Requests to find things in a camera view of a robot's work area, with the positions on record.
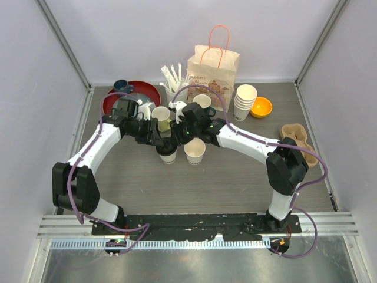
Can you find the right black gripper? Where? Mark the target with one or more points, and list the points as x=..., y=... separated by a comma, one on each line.
x=176, y=134

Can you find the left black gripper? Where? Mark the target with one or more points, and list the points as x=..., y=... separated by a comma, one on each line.
x=151, y=136

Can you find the white paper cup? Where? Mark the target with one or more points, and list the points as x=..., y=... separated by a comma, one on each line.
x=167, y=157
x=194, y=151

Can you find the black lid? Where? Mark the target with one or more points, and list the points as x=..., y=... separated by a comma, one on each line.
x=168, y=147

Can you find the stack of black cup lids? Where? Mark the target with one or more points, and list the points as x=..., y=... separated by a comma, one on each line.
x=220, y=122

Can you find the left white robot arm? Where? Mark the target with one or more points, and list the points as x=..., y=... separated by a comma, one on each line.
x=73, y=183

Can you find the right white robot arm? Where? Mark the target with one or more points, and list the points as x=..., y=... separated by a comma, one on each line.
x=286, y=167

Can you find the printed paper takeout bag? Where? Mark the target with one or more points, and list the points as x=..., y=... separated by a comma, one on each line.
x=213, y=70

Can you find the dark green mug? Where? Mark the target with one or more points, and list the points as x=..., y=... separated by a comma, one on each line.
x=205, y=102

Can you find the yellow mug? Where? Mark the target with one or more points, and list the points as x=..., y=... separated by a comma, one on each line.
x=162, y=114

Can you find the blue grey plate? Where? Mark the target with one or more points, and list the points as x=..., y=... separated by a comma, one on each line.
x=144, y=101

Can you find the white straw holder cup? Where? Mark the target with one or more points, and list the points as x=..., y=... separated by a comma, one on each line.
x=170, y=94

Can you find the red round tray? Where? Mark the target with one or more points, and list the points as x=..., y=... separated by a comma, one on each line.
x=140, y=87

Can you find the stack of white paper cups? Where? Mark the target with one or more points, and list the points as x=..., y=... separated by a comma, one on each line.
x=243, y=101

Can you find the wrapped white straw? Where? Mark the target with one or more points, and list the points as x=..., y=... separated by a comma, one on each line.
x=175, y=79

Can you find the orange bowl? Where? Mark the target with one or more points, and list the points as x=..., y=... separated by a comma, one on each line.
x=262, y=107

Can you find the blue mug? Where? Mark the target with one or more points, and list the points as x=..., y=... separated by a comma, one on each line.
x=123, y=86

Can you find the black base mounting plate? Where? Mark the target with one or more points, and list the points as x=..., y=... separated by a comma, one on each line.
x=200, y=227

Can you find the brown cardboard cup carrier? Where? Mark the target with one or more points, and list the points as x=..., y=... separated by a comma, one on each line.
x=298, y=133

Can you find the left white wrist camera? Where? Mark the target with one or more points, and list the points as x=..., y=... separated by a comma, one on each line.
x=145, y=110

